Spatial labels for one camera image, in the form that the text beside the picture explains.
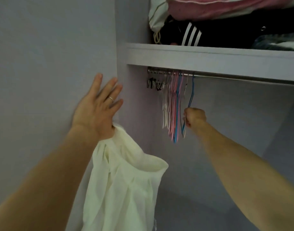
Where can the person's right hand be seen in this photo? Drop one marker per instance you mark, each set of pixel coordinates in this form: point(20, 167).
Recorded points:
point(197, 116)

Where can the person's left hand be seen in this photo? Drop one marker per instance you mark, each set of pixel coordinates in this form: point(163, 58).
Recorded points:
point(92, 115)

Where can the person's left little finger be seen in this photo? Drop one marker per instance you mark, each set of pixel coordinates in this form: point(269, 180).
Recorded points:
point(96, 85)

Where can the person's left middle finger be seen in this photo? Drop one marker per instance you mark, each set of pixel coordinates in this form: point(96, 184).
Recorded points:
point(114, 95)

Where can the person's right fingers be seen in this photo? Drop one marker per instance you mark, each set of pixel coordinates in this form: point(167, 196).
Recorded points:
point(187, 117)

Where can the white sheer garment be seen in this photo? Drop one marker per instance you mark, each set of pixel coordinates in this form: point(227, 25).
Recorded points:
point(122, 185)

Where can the person's left forearm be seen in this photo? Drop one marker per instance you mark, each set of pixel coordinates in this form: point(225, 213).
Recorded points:
point(46, 180)

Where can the person's right forearm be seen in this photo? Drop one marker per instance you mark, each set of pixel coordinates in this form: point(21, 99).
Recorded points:
point(243, 175)

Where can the bunch of pastel clothes hangers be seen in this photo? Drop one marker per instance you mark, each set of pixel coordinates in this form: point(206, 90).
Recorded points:
point(172, 105)

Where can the metal clip hangers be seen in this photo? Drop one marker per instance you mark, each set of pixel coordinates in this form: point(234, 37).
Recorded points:
point(156, 84)

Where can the metal closet rod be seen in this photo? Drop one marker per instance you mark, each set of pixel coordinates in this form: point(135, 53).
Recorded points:
point(233, 77)

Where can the white wardrobe shelf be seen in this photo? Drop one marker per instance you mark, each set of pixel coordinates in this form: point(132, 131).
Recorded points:
point(209, 58)

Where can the black garment with white stripes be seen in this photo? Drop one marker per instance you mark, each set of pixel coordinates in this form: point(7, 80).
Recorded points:
point(223, 31)

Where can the pink blanket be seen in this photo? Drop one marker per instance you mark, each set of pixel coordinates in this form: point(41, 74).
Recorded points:
point(216, 7)

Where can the grey folded clothing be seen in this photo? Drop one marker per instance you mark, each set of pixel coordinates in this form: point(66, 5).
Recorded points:
point(276, 42)

